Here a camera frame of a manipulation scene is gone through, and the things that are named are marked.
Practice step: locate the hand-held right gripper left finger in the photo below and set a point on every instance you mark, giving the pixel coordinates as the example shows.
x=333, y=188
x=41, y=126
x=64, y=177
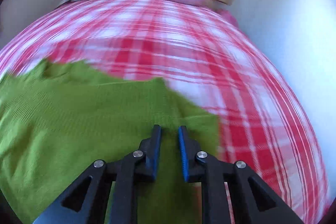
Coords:
x=157, y=153

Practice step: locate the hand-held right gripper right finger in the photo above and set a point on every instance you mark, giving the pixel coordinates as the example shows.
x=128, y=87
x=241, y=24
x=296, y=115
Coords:
x=183, y=155

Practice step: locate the pink cloth bundle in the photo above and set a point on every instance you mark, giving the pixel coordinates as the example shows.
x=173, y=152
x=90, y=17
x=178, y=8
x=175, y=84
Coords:
x=228, y=16

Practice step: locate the red plaid bed sheet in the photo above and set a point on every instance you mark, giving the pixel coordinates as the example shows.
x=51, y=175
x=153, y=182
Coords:
x=183, y=43

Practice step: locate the green orange striped knit sweater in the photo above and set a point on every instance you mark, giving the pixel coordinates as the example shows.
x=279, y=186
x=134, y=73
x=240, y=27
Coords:
x=78, y=113

